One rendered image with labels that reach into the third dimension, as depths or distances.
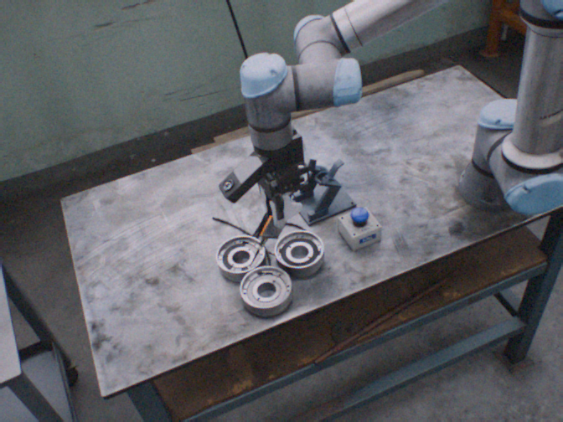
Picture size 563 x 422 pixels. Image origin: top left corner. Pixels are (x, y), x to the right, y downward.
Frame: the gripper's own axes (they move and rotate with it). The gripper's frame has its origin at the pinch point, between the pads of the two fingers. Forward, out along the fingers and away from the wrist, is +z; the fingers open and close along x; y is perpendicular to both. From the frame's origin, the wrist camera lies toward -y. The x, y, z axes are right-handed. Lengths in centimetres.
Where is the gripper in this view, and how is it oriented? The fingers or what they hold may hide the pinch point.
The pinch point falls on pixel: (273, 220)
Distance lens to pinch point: 115.3
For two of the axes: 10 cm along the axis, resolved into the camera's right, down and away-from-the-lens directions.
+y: 9.0, -3.7, 2.4
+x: -4.3, -6.1, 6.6
